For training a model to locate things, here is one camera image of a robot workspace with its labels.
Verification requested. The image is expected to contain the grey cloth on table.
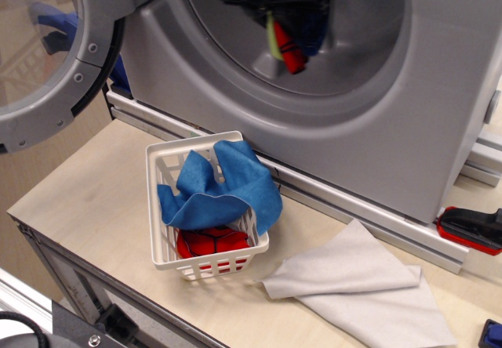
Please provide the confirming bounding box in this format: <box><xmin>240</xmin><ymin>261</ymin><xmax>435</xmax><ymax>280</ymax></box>
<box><xmin>262</xmin><ymin>219</ymin><xmax>457</xmax><ymax>347</ymax></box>

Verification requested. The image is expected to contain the red patterned cloth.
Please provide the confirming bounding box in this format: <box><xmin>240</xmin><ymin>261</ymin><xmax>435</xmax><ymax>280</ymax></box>
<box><xmin>272</xmin><ymin>20</ymin><xmax>308</xmax><ymax>74</ymax></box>

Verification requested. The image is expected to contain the red black clamp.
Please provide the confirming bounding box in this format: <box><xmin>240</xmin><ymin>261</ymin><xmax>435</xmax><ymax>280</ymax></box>
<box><xmin>436</xmin><ymin>207</ymin><xmax>501</xmax><ymax>256</ymax></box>

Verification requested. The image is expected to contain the light green cloth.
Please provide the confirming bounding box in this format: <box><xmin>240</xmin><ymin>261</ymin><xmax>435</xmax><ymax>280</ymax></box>
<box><xmin>266</xmin><ymin>11</ymin><xmax>283</xmax><ymax>61</ymax></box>

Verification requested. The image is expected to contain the grey round machine door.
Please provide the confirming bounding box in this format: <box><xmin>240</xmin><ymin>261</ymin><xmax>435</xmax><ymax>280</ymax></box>
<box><xmin>1</xmin><ymin>0</ymin><xmax>149</xmax><ymax>154</ymax></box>

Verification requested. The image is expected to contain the blue clamp behind door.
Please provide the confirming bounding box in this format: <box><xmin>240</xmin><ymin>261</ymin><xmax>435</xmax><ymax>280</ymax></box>
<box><xmin>110</xmin><ymin>55</ymin><xmax>131</xmax><ymax>92</ymax></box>

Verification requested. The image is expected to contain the white plastic laundry basket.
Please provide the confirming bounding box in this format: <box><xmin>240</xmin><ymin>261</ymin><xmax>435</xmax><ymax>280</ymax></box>
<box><xmin>146</xmin><ymin>131</ymin><xmax>269</xmax><ymax>281</ymax></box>

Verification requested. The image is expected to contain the grey metal table frame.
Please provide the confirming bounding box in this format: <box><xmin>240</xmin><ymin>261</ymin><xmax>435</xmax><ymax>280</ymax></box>
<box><xmin>14</xmin><ymin>219</ymin><xmax>225</xmax><ymax>347</ymax></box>

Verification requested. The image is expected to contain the light blue cloth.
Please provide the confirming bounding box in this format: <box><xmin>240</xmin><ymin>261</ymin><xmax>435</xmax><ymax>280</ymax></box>
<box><xmin>157</xmin><ymin>140</ymin><xmax>282</xmax><ymax>235</ymax></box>

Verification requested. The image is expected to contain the red cloth in basket bottom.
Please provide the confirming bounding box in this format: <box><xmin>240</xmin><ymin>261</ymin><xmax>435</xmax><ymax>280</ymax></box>
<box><xmin>176</xmin><ymin>226</ymin><xmax>250</xmax><ymax>259</ymax></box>

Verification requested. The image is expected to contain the dark blue cloth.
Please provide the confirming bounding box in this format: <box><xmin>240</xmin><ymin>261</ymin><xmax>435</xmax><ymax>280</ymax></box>
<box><xmin>293</xmin><ymin>0</ymin><xmax>330</xmax><ymax>56</ymax></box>

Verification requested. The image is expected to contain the blue black object corner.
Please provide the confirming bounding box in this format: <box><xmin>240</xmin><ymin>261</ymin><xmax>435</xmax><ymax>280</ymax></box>
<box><xmin>478</xmin><ymin>319</ymin><xmax>502</xmax><ymax>348</ymax></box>

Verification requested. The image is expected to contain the grey toy washing machine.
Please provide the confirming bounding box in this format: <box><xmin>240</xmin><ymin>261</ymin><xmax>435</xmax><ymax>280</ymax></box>
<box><xmin>122</xmin><ymin>0</ymin><xmax>501</xmax><ymax>223</ymax></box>

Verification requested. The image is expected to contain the aluminium profile rail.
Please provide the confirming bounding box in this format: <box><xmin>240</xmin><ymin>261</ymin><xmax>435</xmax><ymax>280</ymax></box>
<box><xmin>106</xmin><ymin>91</ymin><xmax>469</xmax><ymax>274</ymax></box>

